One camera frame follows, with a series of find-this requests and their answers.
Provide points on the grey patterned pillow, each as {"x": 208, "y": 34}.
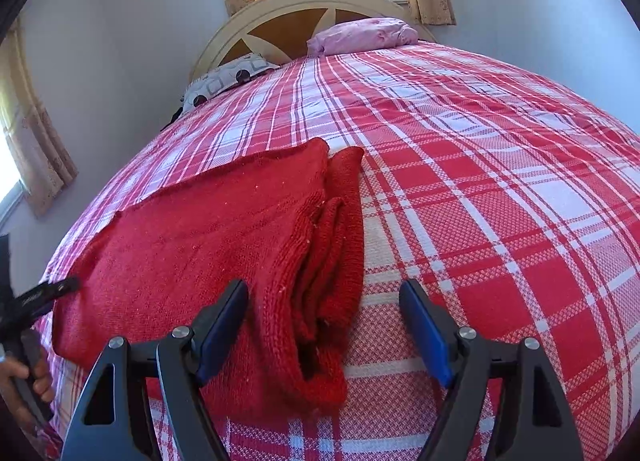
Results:
{"x": 223, "y": 78}

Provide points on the pink folded blanket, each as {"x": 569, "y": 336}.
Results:
{"x": 368, "y": 34}

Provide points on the red white plaid bedsheet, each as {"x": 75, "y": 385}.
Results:
{"x": 514, "y": 201}

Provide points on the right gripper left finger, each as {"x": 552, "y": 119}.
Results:
{"x": 112, "y": 419}

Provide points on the beige side window curtain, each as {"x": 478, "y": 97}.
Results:
{"x": 41, "y": 159}

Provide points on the red knitted sweater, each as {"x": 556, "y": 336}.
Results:
{"x": 288, "y": 223}

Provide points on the cream wooden headboard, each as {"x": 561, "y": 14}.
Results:
{"x": 279, "y": 29}

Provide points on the black item beside pillow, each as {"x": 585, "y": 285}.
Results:
{"x": 173, "y": 119}

